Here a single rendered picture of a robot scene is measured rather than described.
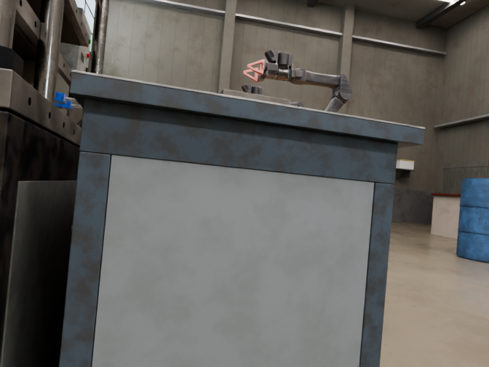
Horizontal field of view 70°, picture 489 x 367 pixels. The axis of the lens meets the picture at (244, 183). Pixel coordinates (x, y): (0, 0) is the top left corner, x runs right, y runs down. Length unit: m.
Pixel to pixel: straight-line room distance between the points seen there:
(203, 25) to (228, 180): 10.89
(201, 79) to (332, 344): 10.37
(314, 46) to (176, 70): 4.41
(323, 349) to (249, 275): 0.23
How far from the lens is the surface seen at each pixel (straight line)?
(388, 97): 12.85
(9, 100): 0.66
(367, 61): 12.76
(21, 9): 1.05
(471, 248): 5.27
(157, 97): 0.64
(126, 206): 0.64
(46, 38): 1.17
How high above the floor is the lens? 0.63
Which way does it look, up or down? 1 degrees up
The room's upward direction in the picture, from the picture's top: 5 degrees clockwise
